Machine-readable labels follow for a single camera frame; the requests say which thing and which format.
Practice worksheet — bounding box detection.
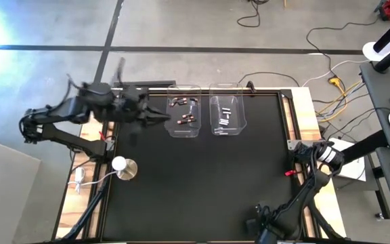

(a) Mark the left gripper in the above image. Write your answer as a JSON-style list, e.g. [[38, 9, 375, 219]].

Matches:
[[112, 85, 172, 128]]

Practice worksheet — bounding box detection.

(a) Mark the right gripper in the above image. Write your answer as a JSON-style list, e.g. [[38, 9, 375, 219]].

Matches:
[[245, 216, 286, 244]]

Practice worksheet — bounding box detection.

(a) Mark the clear plastic bin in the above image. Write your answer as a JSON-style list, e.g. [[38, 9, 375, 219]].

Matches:
[[209, 82, 248, 136], [163, 84, 202, 139]]

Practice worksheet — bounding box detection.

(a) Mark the white globe brass lamp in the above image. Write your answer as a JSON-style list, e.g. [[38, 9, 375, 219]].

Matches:
[[111, 156, 139, 182]]

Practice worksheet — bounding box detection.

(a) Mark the black table mat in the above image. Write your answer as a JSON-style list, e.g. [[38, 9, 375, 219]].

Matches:
[[102, 91, 305, 241]]

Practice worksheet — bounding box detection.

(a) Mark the white flat box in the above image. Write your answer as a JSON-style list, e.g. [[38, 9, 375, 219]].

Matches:
[[330, 138, 368, 182]]

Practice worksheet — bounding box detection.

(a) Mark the grey flat panel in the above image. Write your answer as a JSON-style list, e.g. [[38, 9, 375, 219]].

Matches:
[[0, 135, 42, 244]]

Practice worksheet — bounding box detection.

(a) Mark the white black tower fan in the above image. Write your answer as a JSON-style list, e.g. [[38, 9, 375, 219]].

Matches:
[[362, 15, 390, 62]]

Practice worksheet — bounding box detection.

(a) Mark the white lamp cable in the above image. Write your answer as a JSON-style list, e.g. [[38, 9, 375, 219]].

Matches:
[[68, 171, 118, 195]]

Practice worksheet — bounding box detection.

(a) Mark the black arched floor cable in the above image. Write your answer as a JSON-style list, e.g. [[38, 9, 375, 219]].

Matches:
[[236, 70, 300, 88]]

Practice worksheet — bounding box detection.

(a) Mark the black looped floor cable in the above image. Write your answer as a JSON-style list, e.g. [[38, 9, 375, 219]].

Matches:
[[236, 0, 271, 28]]

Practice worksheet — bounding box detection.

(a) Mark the yellow extension cord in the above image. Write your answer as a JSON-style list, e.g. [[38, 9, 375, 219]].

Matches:
[[316, 76, 365, 123]]

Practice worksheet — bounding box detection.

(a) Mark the white floor cable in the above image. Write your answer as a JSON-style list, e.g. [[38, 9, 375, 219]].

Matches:
[[302, 59, 370, 87]]

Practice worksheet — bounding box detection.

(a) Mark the long black floor cable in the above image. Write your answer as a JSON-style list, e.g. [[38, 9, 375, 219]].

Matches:
[[305, 18, 382, 79]]

